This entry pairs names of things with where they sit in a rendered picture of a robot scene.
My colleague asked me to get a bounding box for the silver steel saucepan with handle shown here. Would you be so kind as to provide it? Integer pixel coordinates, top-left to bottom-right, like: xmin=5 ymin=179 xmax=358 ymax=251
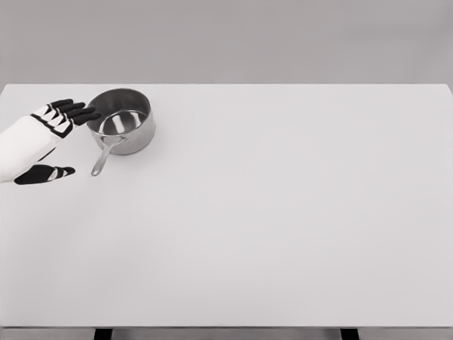
xmin=86 ymin=89 xmax=156 ymax=177

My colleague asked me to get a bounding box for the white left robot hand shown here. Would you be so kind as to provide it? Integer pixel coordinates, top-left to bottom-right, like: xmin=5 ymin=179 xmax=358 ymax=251
xmin=0 ymin=98 xmax=102 ymax=186

